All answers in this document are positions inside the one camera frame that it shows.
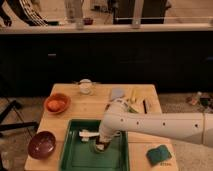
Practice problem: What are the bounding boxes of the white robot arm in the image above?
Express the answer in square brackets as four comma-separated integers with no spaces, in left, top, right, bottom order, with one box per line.
[99,98,213,147]

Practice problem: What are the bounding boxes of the white utensil in tray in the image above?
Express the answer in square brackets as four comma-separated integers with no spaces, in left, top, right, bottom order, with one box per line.
[78,129,122,143]

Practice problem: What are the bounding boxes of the green plastic tray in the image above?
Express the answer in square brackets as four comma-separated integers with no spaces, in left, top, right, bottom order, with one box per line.
[59,119,130,171]

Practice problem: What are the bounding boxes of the light blue cup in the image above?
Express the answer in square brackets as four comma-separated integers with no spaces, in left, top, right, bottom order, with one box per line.
[110,88,125,101]

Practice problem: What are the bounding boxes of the yellow utensil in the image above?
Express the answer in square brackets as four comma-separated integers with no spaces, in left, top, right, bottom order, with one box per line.
[130,88,137,103]

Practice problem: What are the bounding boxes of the clear glass cup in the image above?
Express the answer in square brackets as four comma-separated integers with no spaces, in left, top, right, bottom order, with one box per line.
[79,79,92,94]

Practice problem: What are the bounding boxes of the orange bowl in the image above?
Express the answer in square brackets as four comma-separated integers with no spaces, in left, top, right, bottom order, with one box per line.
[44,93,71,115]

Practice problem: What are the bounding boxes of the green sponge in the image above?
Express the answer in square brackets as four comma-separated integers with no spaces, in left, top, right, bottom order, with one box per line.
[146,145,172,166]

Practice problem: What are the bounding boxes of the dark red bowl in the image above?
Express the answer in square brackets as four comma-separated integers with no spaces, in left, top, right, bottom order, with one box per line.
[28,131,56,160]

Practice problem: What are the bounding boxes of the black stand legs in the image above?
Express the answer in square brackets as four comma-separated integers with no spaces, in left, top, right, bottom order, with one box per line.
[0,100,39,137]

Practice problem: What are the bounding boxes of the clutter on floor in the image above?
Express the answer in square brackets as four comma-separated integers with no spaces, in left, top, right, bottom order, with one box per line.
[186,92,213,114]

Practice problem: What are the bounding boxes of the black handled utensil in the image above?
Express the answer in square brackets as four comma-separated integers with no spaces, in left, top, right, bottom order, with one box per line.
[143,99,147,114]

